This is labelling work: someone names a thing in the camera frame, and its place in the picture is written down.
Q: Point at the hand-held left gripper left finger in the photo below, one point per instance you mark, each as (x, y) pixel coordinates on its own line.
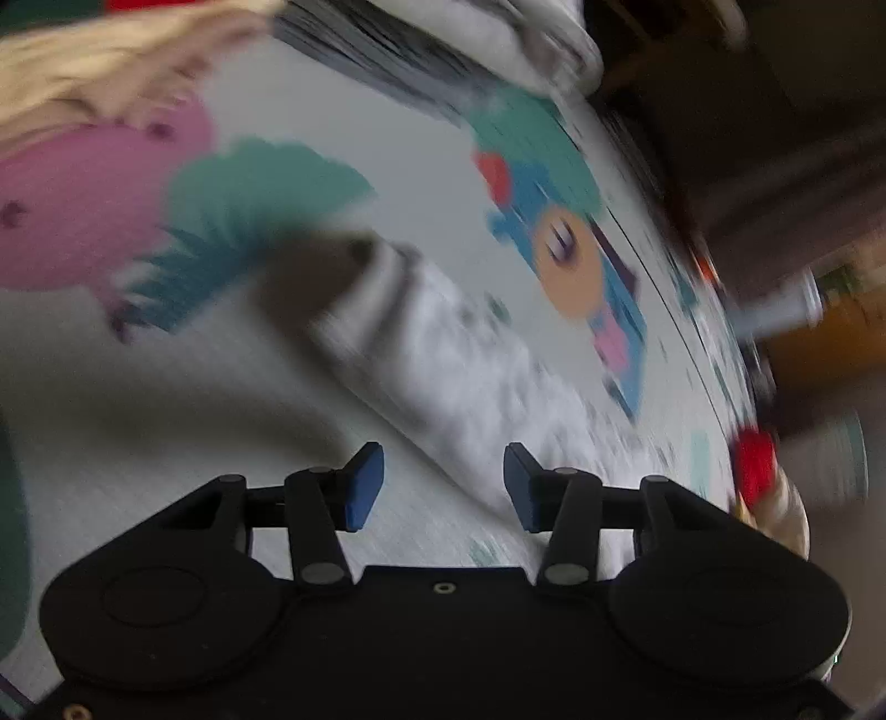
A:
(363, 484)

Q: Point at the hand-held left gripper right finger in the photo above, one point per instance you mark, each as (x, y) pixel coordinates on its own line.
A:
(522, 484)

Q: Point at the white quilted panda garment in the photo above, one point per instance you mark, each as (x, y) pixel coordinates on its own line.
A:
(471, 360)

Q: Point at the red garment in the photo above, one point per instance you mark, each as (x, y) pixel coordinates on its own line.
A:
(754, 460)

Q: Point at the cartoon printed play mat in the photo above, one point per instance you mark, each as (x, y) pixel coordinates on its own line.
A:
(138, 415)

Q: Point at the cream fleece garment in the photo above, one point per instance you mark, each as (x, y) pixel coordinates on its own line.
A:
(779, 516)

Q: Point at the white bucket with teal lid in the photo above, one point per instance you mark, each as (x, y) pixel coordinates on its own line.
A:
(841, 457)

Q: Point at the yellow wooden cabinet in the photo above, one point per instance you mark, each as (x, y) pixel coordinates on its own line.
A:
(830, 339)

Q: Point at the pink grey curtain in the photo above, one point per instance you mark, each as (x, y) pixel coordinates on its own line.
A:
(782, 208)

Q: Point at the folded grey garment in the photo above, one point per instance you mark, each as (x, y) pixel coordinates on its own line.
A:
(367, 62)

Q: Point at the folded white quilted garment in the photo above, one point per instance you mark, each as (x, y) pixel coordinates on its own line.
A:
(526, 34)

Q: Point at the cream knit with red trim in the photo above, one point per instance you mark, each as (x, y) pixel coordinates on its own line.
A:
(83, 69)

